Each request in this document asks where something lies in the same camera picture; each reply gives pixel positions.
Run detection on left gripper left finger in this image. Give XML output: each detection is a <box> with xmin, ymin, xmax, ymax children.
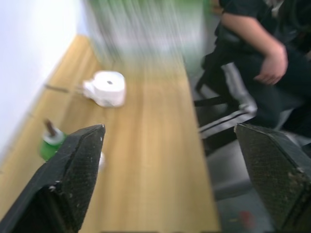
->
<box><xmin>0</xmin><ymin>124</ymin><xmax>106</xmax><ymax>233</ymax></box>

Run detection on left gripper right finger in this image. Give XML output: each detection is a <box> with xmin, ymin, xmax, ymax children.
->
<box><xmin>234</xmin><ymin>123</ymin><xmax>311</xmax><ymax>232</ymax></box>

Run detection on green liquid bottle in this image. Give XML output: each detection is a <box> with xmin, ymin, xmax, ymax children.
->
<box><xmin>39</xmin><ymin>118</ymin><xmax>68</xmax><ymax>162</ymax></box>

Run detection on person's bare hand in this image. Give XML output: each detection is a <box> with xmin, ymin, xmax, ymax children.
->
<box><xmin>253</xmin><ymin>44</ymin><xmax>289</xmax><ymax>85</ymax></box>

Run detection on seated person dark clothes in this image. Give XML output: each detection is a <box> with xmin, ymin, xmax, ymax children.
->
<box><xmin>193</xmin><ymin>0</ymin><xmax>311</xmax><ymax>156</ymax></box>

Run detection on green white box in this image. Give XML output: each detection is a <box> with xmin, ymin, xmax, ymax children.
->
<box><xmin>88</xmin><ymin>0</ymin><xmax>211</xmax><ymax>75</ymax></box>

